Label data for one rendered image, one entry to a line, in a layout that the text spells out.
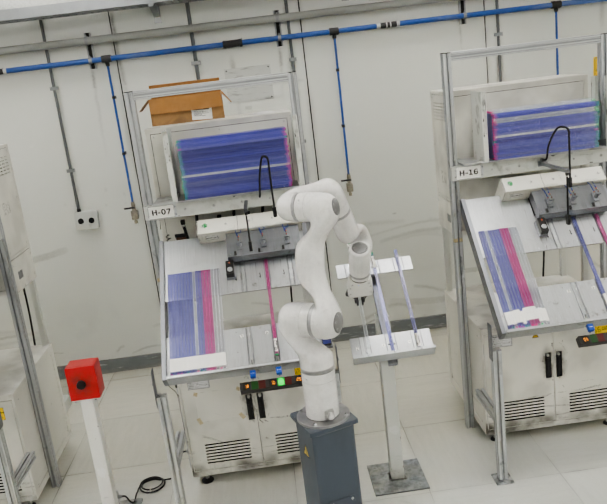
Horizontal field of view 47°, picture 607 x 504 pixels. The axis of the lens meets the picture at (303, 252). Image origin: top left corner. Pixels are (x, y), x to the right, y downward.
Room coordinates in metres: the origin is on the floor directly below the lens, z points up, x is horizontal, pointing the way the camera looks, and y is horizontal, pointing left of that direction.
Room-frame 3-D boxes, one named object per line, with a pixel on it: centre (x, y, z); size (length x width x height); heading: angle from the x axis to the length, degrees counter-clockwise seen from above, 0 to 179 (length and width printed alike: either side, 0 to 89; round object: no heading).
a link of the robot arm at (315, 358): (2.29, 0.03, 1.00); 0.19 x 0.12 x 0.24; 59
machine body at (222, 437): (3.37, 0.32, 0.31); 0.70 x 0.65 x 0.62; 92
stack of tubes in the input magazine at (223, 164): (3.25, 0.26, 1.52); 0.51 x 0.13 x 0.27; 92
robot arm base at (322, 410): (2.28, 0.00, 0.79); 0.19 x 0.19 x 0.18
